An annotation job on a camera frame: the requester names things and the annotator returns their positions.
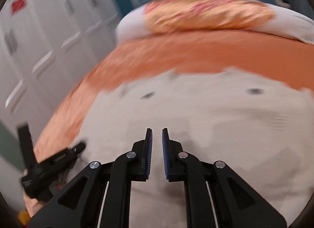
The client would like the orange floral satin pillow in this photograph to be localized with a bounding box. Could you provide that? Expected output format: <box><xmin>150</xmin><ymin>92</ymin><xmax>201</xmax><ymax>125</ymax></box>
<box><xmin>144</xmin><ymin>0</ymin><xmax>276</xmax><ymax>35</ymax></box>

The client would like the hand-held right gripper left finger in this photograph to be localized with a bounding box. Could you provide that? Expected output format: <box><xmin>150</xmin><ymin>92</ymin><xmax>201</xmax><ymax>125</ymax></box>
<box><xmin>28</xmin><ymin>128</ymin><xmax>153</xmax><ymax>228</ymax></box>

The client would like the orange plush blanket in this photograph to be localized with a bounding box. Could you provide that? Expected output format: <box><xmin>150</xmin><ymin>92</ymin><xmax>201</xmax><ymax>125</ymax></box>
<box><xmin>31</xmin><ymin>30</ymin><xmax>314</xmax><ymax>217</ymax></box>

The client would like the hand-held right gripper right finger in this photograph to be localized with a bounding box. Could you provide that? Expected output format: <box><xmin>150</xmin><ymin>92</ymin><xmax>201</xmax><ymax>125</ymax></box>
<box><xmin>162</xmin><ymin>128</ymin><xmax>287</xmax><ymax>228</ymax></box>

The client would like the white wardrobe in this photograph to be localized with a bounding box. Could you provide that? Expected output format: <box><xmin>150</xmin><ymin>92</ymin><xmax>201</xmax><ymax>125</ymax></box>
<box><xmin>0</xmin><ymin>0</ymin><xmax>121</xmax><ymax>169</ymax></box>

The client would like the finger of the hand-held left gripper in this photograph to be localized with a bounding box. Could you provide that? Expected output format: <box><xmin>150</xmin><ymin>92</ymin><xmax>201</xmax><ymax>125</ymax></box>
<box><xmin>71</xmin><ymin>142</ymin><xmax>87</xmax><ymax>155</ymax></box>

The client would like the person's yellow clothing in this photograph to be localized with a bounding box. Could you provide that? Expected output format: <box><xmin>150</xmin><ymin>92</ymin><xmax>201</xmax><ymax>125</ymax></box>
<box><xmin>18</xmin><ymin>209</ymin><xmax>30</xmax><ymax>226</ymax></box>

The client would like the white knit sweater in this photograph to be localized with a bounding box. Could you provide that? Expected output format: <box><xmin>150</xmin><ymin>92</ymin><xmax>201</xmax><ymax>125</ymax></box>
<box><xmin>75</xmin><ymin>67</ymin><xmax>314</xmax><ymax>228</ymax></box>

